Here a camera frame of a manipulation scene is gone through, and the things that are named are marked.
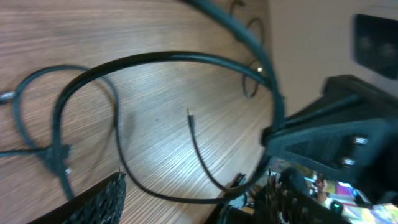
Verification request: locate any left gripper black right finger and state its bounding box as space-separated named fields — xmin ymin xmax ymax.
xmin=205 ymin=172 xmax=351 ymax=224

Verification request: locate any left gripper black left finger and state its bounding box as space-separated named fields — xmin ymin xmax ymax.
xmin=31 ymin=172 xmax=127 ymax=224

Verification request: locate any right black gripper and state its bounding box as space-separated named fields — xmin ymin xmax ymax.
xmin=261 ymin=74 xmax=398 ymax=206

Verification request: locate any black usb cable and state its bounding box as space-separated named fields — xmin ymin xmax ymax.
xmin=0 ymin=64 xmax=121 ymax=175
xmin=51 ymin=0 xmax=287 ymax=206

